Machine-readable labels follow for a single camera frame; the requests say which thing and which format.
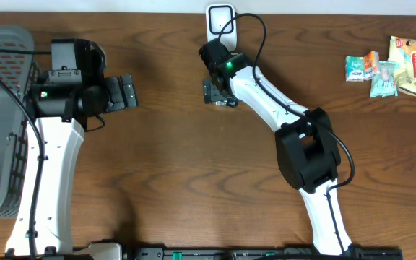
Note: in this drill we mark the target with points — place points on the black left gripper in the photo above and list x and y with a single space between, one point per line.
120 101

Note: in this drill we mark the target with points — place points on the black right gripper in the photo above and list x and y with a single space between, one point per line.
211 94

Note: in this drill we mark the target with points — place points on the black round-logo packet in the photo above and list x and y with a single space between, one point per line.
228 103

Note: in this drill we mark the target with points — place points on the small teal box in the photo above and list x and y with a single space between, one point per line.
354 69

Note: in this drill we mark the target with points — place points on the small orange box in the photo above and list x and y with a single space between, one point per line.
371 64

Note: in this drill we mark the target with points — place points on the teal candy pouch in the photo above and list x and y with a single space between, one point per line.
383 83

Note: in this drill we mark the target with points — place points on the white blue snack bag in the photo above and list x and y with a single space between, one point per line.
402 51

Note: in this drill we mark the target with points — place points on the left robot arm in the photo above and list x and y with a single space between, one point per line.
58 108

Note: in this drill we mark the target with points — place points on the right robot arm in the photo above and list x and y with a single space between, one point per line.
307 148

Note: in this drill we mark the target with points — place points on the white barcode scanner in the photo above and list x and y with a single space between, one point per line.
217 16

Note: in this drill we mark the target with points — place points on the grey plastic shopping basket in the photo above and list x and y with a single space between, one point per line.
18 71

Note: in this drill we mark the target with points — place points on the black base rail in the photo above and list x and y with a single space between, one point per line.
109 249

